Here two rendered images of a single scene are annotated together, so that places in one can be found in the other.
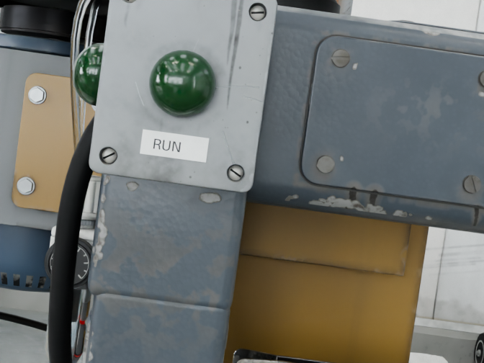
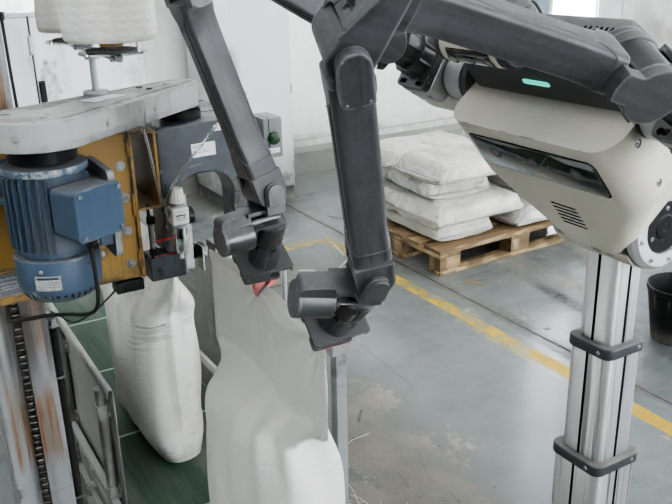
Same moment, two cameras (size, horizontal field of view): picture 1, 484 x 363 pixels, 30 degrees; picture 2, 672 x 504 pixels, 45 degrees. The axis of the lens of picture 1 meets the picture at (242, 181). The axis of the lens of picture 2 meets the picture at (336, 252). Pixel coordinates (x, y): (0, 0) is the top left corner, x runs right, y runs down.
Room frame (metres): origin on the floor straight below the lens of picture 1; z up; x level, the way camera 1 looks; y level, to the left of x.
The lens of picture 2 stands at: (1.17, 1.69, 1.67)
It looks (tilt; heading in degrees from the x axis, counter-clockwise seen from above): 20 degrees down; 241
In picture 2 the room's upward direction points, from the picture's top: 1 degrees counter-clockwise
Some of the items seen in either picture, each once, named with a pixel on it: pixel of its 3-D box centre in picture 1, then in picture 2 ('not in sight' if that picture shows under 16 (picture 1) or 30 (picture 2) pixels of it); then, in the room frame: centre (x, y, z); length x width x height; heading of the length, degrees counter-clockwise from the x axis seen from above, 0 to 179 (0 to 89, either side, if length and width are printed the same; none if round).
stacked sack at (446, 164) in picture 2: not in sight; (461, 161); (-1.59, -1.84, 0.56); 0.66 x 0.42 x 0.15; 2
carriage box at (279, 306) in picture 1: (269, 221); (42, 206); (0.92, -0.03, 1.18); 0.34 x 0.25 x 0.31; 2
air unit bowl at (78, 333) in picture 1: (67, 323); (180, 239); (0.68, 0.12, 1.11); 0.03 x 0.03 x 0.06
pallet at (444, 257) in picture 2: not in sight; (472, 224); (-1.87, -2.07, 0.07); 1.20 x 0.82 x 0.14; 4
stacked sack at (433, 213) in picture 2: not in sight; (458, 202); (-1.58, -1.84, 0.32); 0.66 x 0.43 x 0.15; 3
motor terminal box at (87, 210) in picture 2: not in sight; (89, 215); (0.89, 0.30, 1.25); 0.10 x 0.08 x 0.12; 27
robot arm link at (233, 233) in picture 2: not in sight; (248, 217); (0.65, 0.42, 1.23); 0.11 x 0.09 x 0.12; 3
